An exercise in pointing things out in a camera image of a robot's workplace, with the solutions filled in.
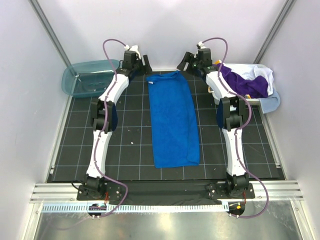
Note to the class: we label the aluminium frame rail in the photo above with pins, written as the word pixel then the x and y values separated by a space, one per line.
pixel 282 190

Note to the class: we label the teal transparent plastic bin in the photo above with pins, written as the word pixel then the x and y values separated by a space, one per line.
pixel 88 79

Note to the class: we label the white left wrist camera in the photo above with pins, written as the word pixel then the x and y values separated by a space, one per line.
pixel 134 48

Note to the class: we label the purple towel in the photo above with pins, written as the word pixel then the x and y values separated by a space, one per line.
pixel 255 86

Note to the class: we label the black grid cutting mat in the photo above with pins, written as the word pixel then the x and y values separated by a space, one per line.
pixel 130 152

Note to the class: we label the light blue towel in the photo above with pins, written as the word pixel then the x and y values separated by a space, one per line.
pixel 271 103

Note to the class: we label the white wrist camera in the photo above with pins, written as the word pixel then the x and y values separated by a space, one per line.
pixel 134 48
pixel 200 45

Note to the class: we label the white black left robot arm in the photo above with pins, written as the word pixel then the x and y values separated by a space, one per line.
pixel 104 120

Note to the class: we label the white towel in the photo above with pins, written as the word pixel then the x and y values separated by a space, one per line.
pixel 258 70

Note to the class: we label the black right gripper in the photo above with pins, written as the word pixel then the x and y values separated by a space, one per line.
pixel 187 58

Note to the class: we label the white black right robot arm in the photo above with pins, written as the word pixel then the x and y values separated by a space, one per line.
pixel 230 114

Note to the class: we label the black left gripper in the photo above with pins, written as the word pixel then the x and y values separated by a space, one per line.
pixel 145 69

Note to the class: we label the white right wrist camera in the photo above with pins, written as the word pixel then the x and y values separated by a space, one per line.
pixel 200 45

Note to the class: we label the slotted cable duct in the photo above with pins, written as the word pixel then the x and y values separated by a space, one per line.
pixel 98 208

